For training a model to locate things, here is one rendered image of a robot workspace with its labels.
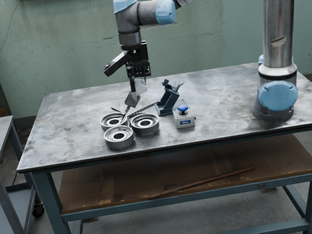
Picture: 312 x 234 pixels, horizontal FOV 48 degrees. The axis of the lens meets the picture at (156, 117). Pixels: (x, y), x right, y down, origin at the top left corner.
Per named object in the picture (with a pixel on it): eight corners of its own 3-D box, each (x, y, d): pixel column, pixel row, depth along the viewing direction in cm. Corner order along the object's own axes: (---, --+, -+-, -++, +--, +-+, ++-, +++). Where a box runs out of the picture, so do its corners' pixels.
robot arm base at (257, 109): (282, 99, 140) (284, 77, 135) (301, 118, 127) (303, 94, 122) (246, 105, 140) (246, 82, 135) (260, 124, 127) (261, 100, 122)
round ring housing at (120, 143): (126, 153, 121) (124, 143, 119) (100, 148, 125) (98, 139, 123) (139, 136, 129) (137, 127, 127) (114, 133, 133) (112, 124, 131)
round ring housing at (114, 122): (119, 137, 130) (117, 128, 128) (96, 133, 134) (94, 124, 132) (133, 123, 137) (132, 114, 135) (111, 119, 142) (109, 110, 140)
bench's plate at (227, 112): (18, 174, 121) (16, 170, 120) (45, 97, 172) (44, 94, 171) (352, 120, 126) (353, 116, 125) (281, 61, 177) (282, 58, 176)
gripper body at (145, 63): (151, 77, 121) (147, 44, 115) (126, 81, 120) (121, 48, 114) (148, 69, 128) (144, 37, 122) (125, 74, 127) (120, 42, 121)
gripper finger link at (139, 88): (150, 101, 125) (146, 77, 121) (133, 105, 125) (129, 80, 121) (148, 99, 128) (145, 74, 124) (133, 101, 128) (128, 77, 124)
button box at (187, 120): (176, 129, 130) (175, 118, 128) (173, 120, 136) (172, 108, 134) (198, 126, 131) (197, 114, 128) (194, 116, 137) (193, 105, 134)
